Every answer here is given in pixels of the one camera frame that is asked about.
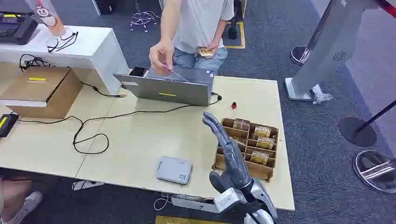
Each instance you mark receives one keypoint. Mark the grey laptop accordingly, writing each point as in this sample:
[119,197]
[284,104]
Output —
[167,89]

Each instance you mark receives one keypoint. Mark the yellow printed card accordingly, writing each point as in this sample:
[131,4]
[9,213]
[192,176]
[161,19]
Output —
[262,132]
[265,143]
[259,157]

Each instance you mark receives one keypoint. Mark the wooden card box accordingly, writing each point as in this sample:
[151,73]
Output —
[261,170]

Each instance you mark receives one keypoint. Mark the large chrome stanchion base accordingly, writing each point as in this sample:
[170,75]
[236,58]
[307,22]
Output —
[371,173]

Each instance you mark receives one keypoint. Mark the person's leg with pale shoe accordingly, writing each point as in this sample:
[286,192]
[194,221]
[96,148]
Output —
[18,198]

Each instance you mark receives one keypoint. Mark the yellow board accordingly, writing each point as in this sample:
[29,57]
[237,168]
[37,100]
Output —
[179,220]

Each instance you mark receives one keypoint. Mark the person's left hand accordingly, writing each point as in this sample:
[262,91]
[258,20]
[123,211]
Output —
[213,48]

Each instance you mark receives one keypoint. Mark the chrome stool base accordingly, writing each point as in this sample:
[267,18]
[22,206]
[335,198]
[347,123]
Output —
[144,18]

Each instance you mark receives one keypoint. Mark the black case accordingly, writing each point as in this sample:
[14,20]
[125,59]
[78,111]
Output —
[105,6]

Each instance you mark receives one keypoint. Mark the cardboard box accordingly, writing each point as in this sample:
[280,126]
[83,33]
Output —
[40,92]

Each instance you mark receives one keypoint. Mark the thin single card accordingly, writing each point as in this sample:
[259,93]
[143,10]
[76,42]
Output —
[177,74]

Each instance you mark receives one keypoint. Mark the person's right hand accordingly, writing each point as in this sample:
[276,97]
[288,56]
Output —
[161,57]

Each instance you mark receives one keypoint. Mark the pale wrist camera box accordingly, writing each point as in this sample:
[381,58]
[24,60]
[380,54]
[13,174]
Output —
[227,199]

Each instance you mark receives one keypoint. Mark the crumpled clear plastic wrap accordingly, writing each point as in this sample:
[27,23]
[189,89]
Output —
[321,97]

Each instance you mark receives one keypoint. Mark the cartoon printed drink cup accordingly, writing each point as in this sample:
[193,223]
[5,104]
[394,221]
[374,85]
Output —
[46,15]

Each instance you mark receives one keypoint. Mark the black-framed glasses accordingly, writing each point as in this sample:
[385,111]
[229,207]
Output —
[53,42]

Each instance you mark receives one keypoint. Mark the black power adapter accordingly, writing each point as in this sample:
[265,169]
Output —
[6,123]

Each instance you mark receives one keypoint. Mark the white bracket under desk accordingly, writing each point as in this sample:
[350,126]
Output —
[85,185]

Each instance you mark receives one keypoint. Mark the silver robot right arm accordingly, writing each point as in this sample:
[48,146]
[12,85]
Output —
[263,196]

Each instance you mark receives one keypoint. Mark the black phone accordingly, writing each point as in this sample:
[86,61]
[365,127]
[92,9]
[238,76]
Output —
[137,71]

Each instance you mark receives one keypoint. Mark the white power strip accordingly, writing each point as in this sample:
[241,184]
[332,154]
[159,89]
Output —
[191,204]

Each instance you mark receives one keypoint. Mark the person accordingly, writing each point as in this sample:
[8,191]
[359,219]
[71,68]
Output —
[198,21]

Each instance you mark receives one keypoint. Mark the black stanchion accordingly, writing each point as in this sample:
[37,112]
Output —
[355,133]

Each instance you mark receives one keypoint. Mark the small red cap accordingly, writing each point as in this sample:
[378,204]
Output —
[234,105]

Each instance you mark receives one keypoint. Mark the stack of cards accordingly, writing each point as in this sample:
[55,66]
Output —
[205,52]

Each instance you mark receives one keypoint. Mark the black electronic device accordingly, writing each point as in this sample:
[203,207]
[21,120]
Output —
[18,31]

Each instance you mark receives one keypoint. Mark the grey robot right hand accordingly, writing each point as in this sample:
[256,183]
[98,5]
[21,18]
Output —
[233,167]

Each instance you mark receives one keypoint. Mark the flat grey device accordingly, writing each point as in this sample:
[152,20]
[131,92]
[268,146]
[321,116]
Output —
[174,170]

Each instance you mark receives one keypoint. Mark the black stand foot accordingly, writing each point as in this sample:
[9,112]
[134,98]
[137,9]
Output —
[232,32]

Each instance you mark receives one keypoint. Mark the grey kiosk stand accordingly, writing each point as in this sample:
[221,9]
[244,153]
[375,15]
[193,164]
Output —
[328,46]

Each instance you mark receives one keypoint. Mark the yellow floor tape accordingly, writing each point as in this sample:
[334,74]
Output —
[242,35]

